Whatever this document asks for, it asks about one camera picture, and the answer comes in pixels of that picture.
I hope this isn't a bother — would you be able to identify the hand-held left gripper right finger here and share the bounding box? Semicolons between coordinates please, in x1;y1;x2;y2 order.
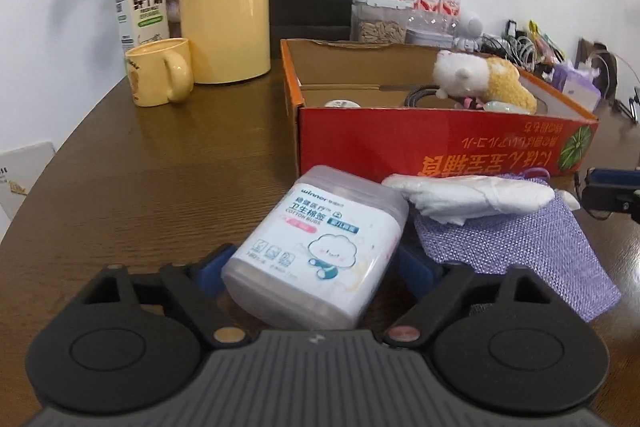
382;243;539;350

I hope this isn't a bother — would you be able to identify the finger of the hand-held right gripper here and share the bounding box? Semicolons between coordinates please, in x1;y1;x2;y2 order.
575;167;640;224

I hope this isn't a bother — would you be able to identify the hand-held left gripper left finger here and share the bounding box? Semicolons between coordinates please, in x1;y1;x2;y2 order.
75;243;251;349

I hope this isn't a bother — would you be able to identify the white plastic bag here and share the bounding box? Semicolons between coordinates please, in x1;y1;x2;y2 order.
381;173;581;226

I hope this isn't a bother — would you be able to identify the purple burlap pouch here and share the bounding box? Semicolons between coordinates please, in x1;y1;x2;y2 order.
412;172;622;323

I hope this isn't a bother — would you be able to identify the cotton swab box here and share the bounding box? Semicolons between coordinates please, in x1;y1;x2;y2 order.
221;164;410;332

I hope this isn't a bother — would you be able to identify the orange cardboard box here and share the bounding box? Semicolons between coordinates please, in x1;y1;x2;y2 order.
280;38;600;182

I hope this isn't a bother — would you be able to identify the white and yellow plush toy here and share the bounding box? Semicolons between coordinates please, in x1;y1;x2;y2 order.
432;49;539;116

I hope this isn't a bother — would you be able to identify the black folding stand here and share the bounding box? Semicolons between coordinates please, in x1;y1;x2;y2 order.
612;84;640;126

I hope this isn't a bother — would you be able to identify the purple tissue pack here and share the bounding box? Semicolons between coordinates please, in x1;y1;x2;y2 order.
552;61;603;112

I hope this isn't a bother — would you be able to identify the brown paper item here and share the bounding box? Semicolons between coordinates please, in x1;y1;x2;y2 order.
575;38;619;100

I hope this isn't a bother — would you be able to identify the iridescent plastic bag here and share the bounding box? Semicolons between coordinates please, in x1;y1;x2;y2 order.
482;101;531;116

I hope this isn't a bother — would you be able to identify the yellow mug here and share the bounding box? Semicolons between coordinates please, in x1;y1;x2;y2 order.
125;38;195;108

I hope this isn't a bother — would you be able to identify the white book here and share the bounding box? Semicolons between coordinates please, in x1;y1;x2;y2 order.
0;139;57;233

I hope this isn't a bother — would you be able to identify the white printed tin box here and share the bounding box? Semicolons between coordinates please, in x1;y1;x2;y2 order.
405;28;459;48

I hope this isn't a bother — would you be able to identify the clear seed container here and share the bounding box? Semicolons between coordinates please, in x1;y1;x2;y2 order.
351;0;416;44

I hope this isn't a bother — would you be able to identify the white milk carton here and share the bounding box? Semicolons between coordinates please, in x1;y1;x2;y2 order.
112;0;171;56

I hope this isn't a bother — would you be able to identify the white cable bundle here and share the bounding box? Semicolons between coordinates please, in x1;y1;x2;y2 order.
505;34;539;68

